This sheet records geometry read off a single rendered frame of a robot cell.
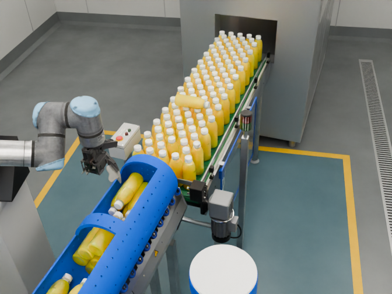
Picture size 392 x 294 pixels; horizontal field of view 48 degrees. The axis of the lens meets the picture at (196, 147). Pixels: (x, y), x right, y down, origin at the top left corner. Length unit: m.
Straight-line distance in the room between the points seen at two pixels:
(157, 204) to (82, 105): 0.67
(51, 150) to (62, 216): 2.16
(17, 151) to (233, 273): 0.96
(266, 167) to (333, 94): 1.44
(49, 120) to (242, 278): 0.96
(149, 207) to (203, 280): 0.38
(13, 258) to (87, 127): 1.14
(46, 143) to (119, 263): 0.56
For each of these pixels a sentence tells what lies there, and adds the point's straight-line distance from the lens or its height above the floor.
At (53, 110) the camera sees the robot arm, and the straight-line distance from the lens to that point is 1.54.
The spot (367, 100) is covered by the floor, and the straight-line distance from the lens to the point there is 4.98.
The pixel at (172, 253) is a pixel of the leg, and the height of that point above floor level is 0.56.
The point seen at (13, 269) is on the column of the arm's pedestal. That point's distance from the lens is 2.56.
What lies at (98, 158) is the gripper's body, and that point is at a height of 1.54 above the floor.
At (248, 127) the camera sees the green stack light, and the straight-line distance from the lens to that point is 2.33.
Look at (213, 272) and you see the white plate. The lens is 1.87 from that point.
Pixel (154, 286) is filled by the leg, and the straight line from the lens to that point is 2.90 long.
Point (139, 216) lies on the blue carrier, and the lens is 1.88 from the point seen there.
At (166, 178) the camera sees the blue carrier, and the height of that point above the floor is 1.17.
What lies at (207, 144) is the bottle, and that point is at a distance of 2.47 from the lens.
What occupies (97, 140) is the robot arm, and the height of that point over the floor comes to 1.64.
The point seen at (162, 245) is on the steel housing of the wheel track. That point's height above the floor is 0.87.
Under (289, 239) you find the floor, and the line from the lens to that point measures 3.35.
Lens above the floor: 2.56
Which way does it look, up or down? 39 degrees down
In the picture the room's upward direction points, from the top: 2 degrees counter-clockwise
